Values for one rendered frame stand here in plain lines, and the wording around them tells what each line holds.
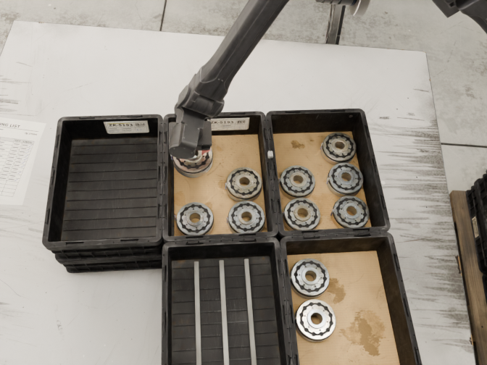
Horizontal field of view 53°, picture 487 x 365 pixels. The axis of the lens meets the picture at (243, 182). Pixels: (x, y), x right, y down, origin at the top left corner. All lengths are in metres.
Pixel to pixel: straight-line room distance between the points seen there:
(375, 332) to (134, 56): 1.27
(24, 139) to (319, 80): 1.06
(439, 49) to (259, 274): 2.16
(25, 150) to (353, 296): 1.13
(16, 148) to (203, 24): 1.58
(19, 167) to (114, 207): 0.42
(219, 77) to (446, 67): 2.26
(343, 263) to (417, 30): 2.09
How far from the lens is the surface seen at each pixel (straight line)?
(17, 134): 1.81
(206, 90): 1.00
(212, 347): 1.29
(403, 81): 1.96
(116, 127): 1.50
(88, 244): 1.30
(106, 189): 1.47
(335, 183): 1.45
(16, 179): 1.72
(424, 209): 1.69
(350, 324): 1.35
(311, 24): 3.09
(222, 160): 1.48
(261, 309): 1.32
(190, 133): 1.04
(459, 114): 2.92
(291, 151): 1.52
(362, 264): 1.40
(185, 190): 1.44
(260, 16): 0.89
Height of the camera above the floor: 2.11
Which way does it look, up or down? 62 degrees down
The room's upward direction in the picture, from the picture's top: 6 degrees clockwise
